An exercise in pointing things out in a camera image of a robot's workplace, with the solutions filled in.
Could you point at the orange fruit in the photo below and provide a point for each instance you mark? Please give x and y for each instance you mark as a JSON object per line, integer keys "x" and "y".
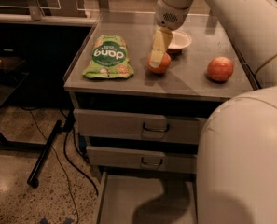
{"x": 163, "y": 67}

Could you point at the grey drawer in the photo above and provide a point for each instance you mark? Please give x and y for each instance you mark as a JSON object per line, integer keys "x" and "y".
{"x": 134, "y": 126}
{"x": 142, "y": 197}
{"x": 141, "y": 159}

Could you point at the white paper bowl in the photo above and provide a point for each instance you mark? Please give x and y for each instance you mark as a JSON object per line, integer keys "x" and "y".
{"x": 180, "y": 41}

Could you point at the grey drawer cabinet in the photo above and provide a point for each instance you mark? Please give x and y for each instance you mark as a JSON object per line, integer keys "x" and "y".
{"x": 183, "y": 91}

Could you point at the bottom grey drawer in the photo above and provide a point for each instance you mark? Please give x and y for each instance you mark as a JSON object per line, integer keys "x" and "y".
{"x": 142, "y": 197}

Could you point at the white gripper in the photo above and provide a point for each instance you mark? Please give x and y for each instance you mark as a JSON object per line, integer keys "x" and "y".
{"x": 168, "y": 17}

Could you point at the black stand leg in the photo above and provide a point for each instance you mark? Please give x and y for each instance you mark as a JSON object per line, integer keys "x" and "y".
{"x": 33, "y": 179}

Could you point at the red apple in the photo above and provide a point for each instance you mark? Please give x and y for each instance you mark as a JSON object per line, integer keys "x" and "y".
{"x": 220, "y": 69}

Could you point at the middle grey drawer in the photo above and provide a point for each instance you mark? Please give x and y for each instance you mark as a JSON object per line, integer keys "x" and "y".
{"x": 141, "y": 159}

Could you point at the top grey drawer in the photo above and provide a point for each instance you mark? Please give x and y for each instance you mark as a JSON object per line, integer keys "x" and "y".
{"x": 134, "y": 126}

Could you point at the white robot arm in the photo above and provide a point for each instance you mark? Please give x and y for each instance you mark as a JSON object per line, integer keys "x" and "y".
{"x": 237, "y": 156}

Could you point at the green dang snack bag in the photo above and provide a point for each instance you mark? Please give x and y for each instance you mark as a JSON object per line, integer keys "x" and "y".
{"x": 109, "y": 59}

